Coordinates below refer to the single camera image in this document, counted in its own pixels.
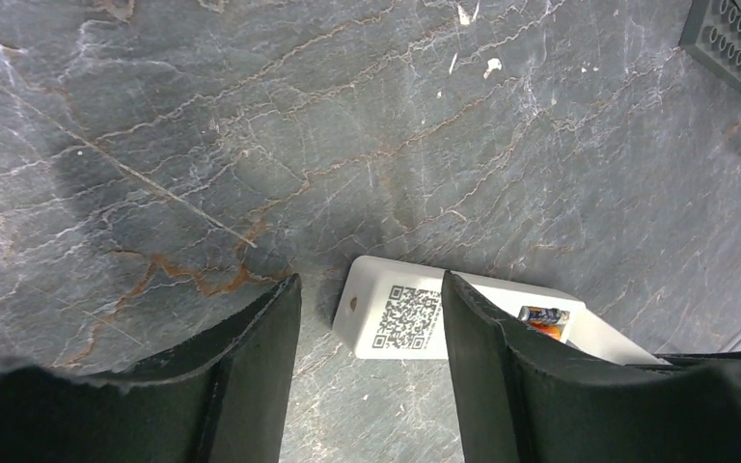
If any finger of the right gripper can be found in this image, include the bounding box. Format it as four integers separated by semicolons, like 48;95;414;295
625;351;741;374

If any grey lego baseplate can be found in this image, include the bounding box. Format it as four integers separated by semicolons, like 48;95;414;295
678;0;741;93

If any white remote control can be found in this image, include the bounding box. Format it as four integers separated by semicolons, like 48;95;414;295
332;255;588;361

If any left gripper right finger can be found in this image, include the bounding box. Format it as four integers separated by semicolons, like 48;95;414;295
442;272;741;462

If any black AAA battery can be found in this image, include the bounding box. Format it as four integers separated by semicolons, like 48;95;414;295
518;306;570;325

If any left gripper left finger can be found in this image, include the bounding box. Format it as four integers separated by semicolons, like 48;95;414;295
0;275;301;462

